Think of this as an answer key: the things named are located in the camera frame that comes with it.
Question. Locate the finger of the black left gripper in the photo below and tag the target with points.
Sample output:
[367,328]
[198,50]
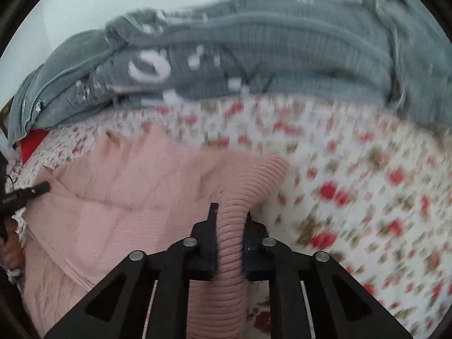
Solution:
[15,200]

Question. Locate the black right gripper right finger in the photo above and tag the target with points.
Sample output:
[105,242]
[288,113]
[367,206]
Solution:
[255,259]

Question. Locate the person's left hand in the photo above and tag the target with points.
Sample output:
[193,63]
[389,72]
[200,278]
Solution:
[12,254]

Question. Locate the red cloth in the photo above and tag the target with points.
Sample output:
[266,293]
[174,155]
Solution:
[30,143]

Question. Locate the pink knit sweater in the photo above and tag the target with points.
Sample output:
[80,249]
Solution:
[144,194]

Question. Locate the floral bed sheet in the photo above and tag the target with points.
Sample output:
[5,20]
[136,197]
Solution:
[371,190]

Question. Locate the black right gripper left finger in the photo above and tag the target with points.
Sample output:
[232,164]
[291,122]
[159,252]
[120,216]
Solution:
[203,264]

